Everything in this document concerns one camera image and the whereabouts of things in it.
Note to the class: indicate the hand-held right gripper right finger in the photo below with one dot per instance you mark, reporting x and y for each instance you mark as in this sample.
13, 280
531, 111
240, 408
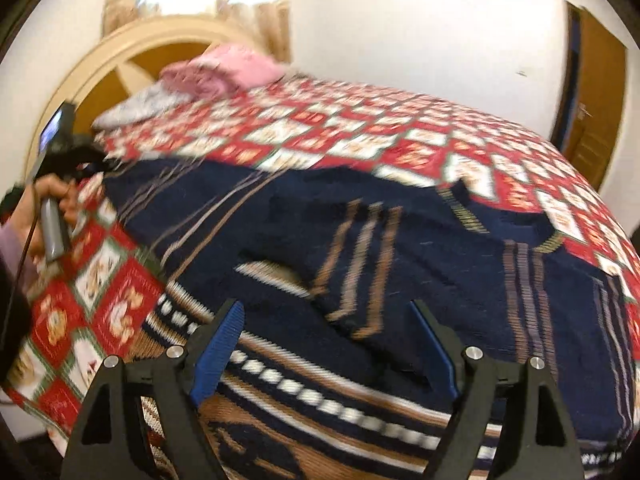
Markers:
440, 355

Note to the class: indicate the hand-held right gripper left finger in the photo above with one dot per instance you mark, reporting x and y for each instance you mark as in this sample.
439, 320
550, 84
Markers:
220, 347

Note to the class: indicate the navy striped knit sweater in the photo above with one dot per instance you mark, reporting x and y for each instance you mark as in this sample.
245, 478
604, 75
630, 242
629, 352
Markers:
400, 260

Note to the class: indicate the person's left forearm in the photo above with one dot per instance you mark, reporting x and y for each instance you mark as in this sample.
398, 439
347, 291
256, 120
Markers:
12, 252

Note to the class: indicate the person's left hand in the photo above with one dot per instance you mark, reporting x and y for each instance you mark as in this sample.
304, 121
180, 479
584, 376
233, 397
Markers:
67, 210

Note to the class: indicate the grey patterned pillow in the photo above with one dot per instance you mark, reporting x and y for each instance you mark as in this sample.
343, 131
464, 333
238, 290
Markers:
140, 105

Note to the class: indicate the cream wooden headboard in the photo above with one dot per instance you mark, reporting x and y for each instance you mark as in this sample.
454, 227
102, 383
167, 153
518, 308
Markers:
100, 65

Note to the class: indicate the pink folded cloth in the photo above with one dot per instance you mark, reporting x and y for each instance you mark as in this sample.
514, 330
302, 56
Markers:
225, 67

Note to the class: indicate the red printed blanket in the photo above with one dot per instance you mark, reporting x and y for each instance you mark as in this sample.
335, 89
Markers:
320, 125

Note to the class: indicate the beige patterned curtain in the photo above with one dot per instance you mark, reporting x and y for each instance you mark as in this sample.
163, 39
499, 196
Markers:
265, 20

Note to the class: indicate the brown wooden door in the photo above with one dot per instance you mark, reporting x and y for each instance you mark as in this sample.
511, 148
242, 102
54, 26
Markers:
600, 90

